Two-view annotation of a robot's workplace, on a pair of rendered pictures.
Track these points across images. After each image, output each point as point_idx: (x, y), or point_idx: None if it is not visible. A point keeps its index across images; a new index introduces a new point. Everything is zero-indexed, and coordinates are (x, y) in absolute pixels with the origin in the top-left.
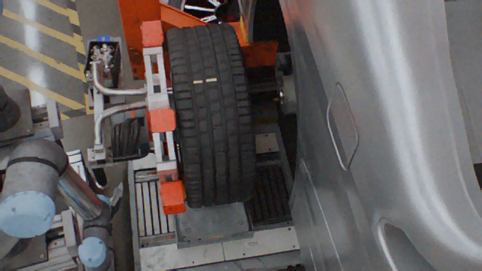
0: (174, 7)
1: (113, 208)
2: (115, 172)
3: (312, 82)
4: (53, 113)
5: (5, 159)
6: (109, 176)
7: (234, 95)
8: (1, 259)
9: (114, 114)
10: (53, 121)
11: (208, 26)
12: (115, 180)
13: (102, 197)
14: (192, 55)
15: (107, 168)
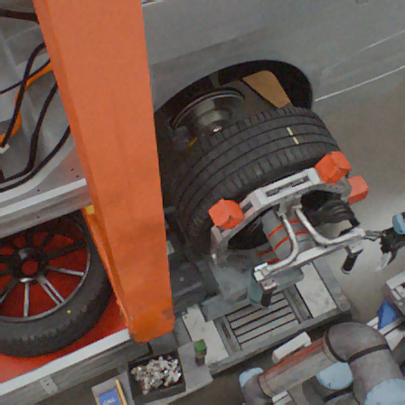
0: (33, 327)
1: (381, 233)
2: (228, 386)
3: (322, 22)
4: (292, 343)
5: None
6: (235, 390)
7: (293, 117)
8: None
9: (300, 252)
10: (302, 338)
11: (215, 157)
12: (238, 381)
13: (399, 215)
14: (270, 149)
15: (227, 398)
